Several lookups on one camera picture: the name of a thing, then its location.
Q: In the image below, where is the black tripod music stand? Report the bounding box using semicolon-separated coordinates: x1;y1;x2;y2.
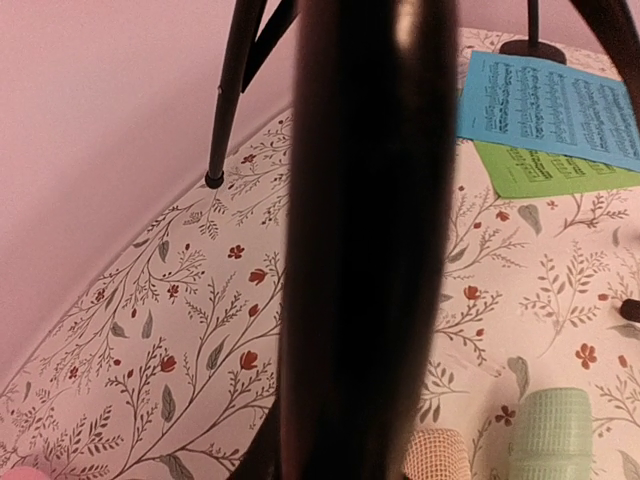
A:
204;0;640;480

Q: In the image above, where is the green paper sheet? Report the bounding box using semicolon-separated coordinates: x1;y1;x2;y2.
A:
474;141;639;199

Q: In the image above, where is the beige toy microphone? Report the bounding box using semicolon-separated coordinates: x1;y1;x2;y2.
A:
403;428;471;480

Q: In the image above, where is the blue printed paper sheet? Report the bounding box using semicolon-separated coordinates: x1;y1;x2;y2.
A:
457;51;639;172

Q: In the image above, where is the black round-base mic stand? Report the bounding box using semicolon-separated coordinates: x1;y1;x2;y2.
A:
499;0;567;65

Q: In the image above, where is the mint green toy microphone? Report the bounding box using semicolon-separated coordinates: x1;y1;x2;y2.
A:
509;388;593;480

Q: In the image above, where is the pink round pad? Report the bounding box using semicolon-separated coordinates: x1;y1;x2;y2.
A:
1;466;49;480

